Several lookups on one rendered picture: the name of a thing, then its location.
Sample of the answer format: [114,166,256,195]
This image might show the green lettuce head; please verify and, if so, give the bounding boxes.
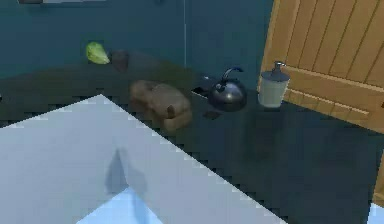
[85,41,111,66]

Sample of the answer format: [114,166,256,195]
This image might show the black kettle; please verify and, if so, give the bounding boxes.
[207,66,248,113]

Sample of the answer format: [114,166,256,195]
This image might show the brown bread loaf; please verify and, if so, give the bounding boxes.
[129,79,193,133]

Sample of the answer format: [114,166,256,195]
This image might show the wooden room door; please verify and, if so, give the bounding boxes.
[259,0,384,135]

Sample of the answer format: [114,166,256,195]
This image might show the grey soap dispenser bottle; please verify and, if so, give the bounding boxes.
[257,61,291,109]

